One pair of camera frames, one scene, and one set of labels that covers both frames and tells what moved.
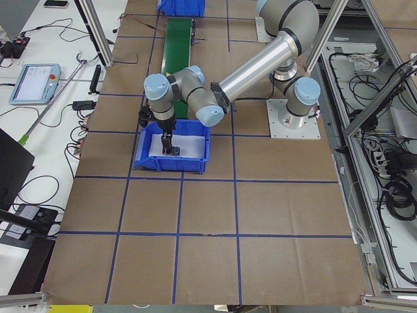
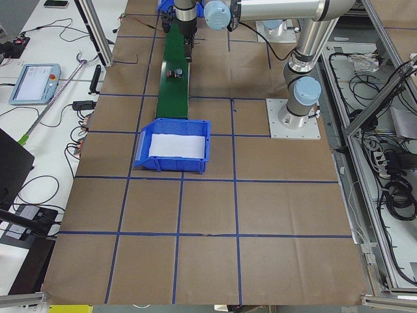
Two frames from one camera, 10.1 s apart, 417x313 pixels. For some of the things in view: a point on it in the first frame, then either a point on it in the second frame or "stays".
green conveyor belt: [177, 55] stays
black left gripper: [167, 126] -> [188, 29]
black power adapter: [83, 105] stays
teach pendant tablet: [36, 84] stays
